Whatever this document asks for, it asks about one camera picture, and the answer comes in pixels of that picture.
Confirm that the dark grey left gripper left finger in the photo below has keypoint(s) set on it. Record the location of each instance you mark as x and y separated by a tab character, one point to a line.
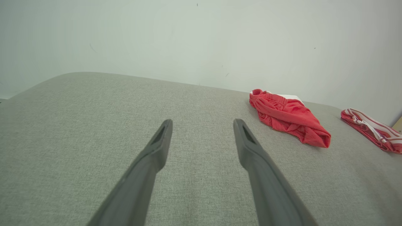
138	188

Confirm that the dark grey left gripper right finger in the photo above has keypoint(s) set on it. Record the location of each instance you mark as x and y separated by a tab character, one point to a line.
270	194

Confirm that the red mesh shorts white trim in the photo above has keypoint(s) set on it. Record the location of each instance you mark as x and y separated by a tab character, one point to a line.
289	117

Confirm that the red Bulls 23 jersey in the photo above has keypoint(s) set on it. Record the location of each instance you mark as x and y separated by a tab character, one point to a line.
373	131

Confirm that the white wall skirting board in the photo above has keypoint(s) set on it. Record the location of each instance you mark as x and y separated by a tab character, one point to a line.
398	125

